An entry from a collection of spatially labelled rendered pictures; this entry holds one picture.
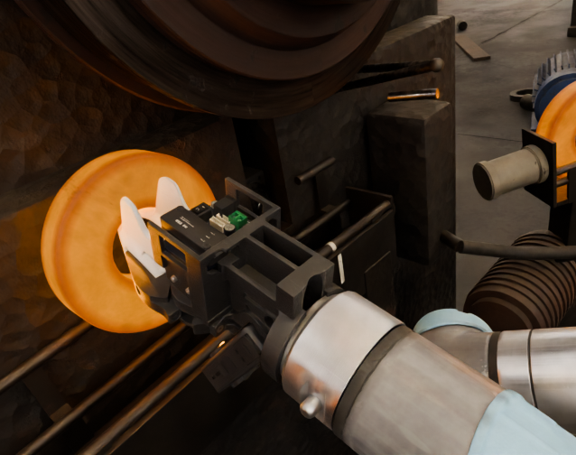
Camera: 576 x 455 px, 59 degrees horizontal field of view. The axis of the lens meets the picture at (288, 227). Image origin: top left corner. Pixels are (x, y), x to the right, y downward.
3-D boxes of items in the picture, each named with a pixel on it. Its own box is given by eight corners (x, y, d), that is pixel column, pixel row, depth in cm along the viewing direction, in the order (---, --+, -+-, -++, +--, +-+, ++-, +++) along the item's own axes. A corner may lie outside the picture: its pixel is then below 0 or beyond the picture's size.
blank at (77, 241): (-1, 212, 38) (16, 221, 35) (162, 119, 46) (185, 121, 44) (97, 355, 46) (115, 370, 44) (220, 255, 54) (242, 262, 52)
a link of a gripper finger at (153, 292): (158, 229, 41) (232, 283, 37) (162, 246, 42) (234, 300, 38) (107, 258, 38) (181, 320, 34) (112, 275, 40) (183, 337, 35)
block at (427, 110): (372, 251, 85) (357, 111, 73) (398, 229, 89) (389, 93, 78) (430, 270, 78) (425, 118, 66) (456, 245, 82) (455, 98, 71)
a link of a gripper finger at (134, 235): (112, 163, 41) (186, 213, 36) (125, 220, 45) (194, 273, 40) (76, 180, 39) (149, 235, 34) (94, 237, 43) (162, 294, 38)
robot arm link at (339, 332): (396, 374, 35) (320, 462, 30) (342, 336, 37) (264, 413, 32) (416, 300, 30) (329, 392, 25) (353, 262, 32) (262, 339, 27)
